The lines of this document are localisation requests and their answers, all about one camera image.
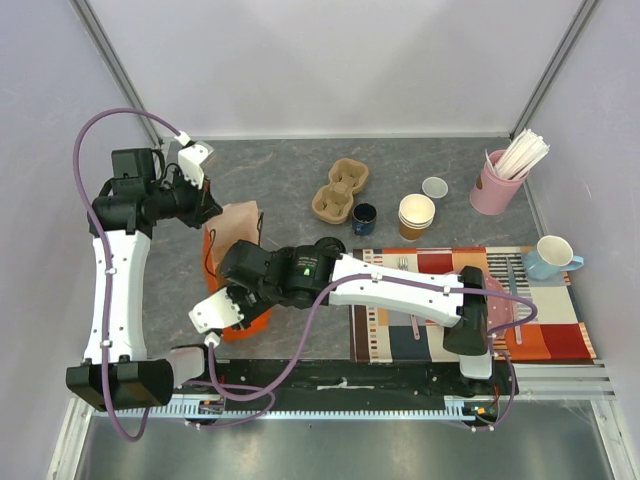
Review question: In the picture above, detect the patterned colourful placemat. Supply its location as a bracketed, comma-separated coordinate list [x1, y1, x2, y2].
[349, 246, 596, 364]

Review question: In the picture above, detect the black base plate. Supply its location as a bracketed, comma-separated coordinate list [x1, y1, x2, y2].
[185, 360, 519, 410]

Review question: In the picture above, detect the pink dotted plate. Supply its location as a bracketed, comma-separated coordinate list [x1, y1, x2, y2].
[449, 272, 516, 337]

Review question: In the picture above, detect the bundle of white straws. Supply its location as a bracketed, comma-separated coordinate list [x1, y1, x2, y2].
[493, 129, 550, 180]

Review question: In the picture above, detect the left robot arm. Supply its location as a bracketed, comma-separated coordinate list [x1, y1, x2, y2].
[65, 142, 223, 412]

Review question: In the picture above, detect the dark blue ceramic mug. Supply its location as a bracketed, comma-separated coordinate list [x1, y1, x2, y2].
[351, 203, 377, 236]

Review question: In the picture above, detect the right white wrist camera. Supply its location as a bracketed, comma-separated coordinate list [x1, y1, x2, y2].
[188, 287, 244, 348]

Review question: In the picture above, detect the orange paper bag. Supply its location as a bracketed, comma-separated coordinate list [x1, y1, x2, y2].
[202, 201, 270, 343]

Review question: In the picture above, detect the stack of brown paper cups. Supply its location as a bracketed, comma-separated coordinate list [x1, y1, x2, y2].
[398, 194, 436, 241]

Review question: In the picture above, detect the purple cable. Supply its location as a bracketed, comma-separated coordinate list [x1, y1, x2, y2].
[206, 272, 540, 432]
[72, 107, 277, 443]

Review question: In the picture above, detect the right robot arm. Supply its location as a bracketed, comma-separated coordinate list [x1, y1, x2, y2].
[203, 237, 494, 394]

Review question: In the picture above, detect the light blue mug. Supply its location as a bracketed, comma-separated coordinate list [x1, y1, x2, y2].
[523, 235, 584, 280]

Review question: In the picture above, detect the pink straw holder cup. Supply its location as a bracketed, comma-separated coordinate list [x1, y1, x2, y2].
[469, 150, 526, 216]

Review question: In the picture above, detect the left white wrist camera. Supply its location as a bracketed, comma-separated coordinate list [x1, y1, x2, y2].
[174, 131, 214, 190]

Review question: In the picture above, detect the fork with pink handle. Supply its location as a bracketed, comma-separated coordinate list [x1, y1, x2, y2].
[397, 256, 421, 341]

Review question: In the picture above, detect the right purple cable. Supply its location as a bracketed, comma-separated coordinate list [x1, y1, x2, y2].
[206, 272, 540, 432]

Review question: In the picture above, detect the cardboard cup carrier stack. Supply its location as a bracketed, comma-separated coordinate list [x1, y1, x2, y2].
[311, 158, 370, 225]

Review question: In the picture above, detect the grey slotted cable duct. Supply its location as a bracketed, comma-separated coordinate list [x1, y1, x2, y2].
[92, 396, 501, 419]

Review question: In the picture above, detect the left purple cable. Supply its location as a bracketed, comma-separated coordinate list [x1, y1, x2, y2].
[72, 107, 277, 443]

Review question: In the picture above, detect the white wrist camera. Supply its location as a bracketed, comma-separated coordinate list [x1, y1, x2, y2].
[188, 287, 244, 348]
[174, 131, 214, 190]

